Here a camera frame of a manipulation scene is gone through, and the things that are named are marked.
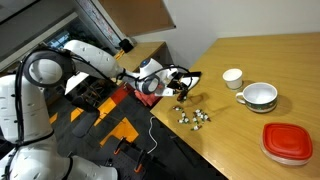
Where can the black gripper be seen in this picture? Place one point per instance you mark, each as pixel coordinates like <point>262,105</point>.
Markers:
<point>174,83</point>

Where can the pile of candies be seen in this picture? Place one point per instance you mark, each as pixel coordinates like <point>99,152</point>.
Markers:
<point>198,118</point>

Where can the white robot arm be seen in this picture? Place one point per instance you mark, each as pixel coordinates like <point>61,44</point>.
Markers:
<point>49,67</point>

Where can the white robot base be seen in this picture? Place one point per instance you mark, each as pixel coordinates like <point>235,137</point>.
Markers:
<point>35,156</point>

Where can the wooden side desk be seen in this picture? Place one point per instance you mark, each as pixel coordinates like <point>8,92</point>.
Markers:
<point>145,50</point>

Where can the white paper cup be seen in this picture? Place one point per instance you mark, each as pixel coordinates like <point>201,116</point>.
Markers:
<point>233,78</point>

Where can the black orange clamp tool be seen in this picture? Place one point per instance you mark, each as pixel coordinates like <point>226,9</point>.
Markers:
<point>130,162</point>

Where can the white green ceramic mug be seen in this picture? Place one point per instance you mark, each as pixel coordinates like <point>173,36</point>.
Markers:
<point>258,97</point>

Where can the cork bulletin board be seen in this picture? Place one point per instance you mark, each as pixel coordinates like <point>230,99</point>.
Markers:
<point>137,17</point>

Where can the red lid plastic container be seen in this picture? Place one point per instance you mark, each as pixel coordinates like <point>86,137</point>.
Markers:
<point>287,144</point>

